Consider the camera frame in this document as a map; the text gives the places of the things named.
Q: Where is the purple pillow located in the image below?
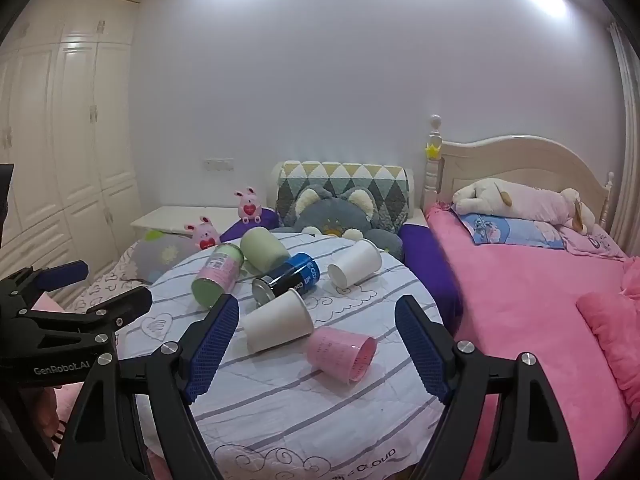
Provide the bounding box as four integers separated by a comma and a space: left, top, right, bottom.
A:
219, 208, 282, 243

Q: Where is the striped white quilt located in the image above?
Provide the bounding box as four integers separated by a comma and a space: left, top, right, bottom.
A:
115, 232, 451, 480

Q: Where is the pink bunny plush toy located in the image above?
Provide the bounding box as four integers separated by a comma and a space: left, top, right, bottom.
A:
235, 186, 263, 224
184, 216, 222, 251

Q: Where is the cream wooden bed headboard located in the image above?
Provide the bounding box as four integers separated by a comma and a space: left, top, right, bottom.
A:
422, 114, 616, 233

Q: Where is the pale green cup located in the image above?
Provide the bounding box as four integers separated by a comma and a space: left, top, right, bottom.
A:
240, 226, 291, 273

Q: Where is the pink fleece blanket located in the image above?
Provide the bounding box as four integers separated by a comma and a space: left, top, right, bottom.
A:
424, 202, 640, 480

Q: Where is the pale curtain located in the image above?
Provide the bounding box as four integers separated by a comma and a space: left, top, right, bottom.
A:
606, 20, 640, 251

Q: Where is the white paper cup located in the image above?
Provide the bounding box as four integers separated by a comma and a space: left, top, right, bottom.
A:
242, 288, 314, 354
327, 238, 383, 289

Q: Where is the white nightstand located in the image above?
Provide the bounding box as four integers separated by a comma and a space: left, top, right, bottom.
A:
131, 206, 242, 236

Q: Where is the black flat object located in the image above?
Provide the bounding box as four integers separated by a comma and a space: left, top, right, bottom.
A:
0, 162, 15, 222

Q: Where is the pink plastic measuring cup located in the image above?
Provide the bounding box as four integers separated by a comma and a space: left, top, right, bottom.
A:
306, 326, 378, 387

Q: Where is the cream wardrobe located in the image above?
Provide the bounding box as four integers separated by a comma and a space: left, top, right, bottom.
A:
0, 0, 142, 281

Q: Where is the pink printed pillow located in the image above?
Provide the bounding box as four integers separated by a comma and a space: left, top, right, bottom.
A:
560, 224, 627, 261

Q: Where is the white heart print sheet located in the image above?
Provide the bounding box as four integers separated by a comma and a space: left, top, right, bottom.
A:
64, 240, 152, 312

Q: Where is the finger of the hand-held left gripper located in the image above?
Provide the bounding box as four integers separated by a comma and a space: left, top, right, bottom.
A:
19, 287, 154, 334
0, 260, 90, 312

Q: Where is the pink ruffled cushion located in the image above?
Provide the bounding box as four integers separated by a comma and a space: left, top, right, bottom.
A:
575, 257, 640, 406

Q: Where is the grey floral pillow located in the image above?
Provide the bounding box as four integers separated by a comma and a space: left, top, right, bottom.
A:
131, 230, 199, 284

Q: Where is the blue drink can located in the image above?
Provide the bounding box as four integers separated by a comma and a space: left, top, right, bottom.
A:
251, 252, 321, 307

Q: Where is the purple bed sheet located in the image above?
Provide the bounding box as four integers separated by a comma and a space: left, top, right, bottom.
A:
399, 223, 464, 337

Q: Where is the grey bear plush cushion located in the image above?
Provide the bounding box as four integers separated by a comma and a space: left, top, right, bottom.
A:
285, 186, 405, 261

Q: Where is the white and pink plush dog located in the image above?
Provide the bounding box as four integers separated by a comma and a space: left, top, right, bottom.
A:
451, 180, 596, 235

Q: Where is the triangle patterned quilted cover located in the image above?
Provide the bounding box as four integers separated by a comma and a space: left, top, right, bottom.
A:
271, 161, 416, 233

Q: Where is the blue cartoon pillow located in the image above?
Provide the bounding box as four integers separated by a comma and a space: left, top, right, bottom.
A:
452, 208, 568, 251

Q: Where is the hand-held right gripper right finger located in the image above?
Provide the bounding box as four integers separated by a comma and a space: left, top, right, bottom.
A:
394, 294, 584, 480

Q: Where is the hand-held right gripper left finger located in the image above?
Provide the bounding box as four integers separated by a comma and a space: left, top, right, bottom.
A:
52, 293, 241, 480

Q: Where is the pink and green labelled cup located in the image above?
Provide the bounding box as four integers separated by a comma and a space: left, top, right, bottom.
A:
191, 242, 246, 308

